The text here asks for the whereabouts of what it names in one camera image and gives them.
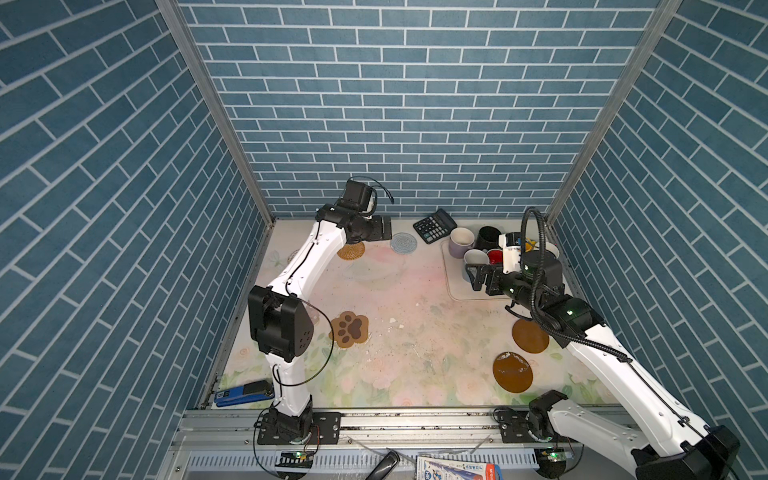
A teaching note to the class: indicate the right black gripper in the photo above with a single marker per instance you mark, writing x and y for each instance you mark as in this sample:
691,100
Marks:
495,271

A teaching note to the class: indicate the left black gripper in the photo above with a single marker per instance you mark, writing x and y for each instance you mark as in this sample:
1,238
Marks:
375,231

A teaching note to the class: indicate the tan rattan round coaster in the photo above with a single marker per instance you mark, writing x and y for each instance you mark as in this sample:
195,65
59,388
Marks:
351,252

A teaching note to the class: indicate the blue woven round coaster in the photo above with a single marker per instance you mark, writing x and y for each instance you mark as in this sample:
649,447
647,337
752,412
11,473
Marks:
403,243

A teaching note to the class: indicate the amber glossy round coaster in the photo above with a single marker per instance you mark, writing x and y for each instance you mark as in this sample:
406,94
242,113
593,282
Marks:
512,372

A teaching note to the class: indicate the brown paw print coaster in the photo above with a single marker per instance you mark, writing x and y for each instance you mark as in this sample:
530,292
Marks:
349,329

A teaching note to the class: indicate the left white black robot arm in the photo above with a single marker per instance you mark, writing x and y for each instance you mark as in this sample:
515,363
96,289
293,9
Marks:
279,321

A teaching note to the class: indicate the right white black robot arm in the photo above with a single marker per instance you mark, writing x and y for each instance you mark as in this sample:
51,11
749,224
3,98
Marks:
669,442

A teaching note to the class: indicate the white mug red inside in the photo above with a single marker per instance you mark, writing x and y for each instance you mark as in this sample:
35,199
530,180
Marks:
495,256

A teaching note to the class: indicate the light blue floral mug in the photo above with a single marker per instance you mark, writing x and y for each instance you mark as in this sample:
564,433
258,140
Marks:
473,257

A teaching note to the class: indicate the beige rectangular tray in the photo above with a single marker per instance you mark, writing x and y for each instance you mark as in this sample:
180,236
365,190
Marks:
458,288

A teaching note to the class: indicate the black mug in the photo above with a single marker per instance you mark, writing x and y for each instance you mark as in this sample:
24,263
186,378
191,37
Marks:
487,238

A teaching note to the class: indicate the lilac mug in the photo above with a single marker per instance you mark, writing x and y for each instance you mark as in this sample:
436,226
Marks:
461,240

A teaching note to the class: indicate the white mug far right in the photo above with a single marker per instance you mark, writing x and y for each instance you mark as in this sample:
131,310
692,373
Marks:
554,249

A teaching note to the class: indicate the black desk calculator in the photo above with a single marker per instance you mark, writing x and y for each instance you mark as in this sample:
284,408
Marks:
435,227

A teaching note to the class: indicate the blue black stapler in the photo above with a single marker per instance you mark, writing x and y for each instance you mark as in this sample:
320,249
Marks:
256,391

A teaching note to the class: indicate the printed paper box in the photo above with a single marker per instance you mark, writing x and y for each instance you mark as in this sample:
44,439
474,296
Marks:
442,469

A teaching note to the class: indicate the black handheld device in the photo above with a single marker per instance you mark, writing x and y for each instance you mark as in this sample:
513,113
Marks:
385,466

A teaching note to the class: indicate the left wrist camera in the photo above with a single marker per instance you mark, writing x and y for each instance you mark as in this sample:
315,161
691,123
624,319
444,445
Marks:
358,197

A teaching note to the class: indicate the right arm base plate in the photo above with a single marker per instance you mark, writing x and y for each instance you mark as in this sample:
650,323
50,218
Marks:
514,426

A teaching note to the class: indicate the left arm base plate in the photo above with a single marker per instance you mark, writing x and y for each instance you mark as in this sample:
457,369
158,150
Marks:
276,428

